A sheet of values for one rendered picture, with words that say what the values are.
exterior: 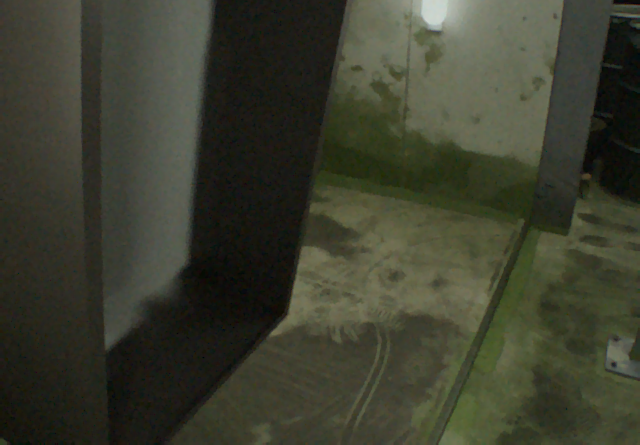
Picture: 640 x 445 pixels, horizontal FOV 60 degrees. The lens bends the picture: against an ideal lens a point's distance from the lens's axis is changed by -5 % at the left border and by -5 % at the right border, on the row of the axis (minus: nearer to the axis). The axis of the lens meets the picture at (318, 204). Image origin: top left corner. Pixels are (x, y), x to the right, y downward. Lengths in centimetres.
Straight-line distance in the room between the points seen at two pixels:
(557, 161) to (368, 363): 132
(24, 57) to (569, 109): 230
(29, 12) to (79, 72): 8
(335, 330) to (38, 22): 159
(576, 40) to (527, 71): 24
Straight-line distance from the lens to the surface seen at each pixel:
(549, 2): 257
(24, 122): 65
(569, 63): 260
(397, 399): 177
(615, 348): 219
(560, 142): 268
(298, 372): 184
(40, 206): 68
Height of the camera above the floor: 128
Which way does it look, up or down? 26 degrees down
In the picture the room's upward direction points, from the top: straight up
